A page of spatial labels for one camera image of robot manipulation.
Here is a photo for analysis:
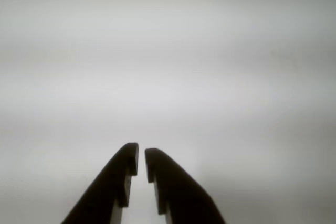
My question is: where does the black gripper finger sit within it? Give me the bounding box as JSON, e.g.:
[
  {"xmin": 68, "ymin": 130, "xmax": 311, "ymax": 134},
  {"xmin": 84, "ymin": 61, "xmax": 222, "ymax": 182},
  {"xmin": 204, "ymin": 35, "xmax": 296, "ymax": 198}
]
[
  {"xmin": 144, "ymin": 147, "xmax": 227, "ymax": 224},
  {"xmin": 60, "ymin": 142, "xmax": 139, "ymax": 224}
]

